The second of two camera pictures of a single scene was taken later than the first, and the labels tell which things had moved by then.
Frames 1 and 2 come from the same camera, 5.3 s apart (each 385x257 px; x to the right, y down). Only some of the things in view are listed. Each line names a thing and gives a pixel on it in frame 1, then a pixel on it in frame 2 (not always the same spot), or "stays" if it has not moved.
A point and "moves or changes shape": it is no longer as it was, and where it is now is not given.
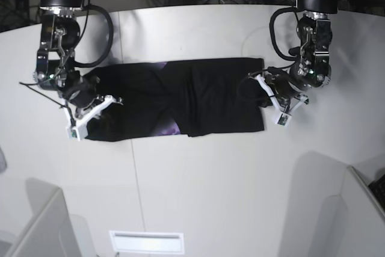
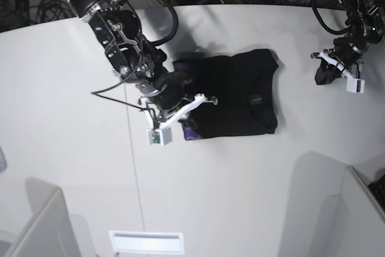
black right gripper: [282, 85] to [347, 50]
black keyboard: [378, 187] stays
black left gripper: [79, 91] to [168, 90]
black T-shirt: [181, 98] moves or changes shape
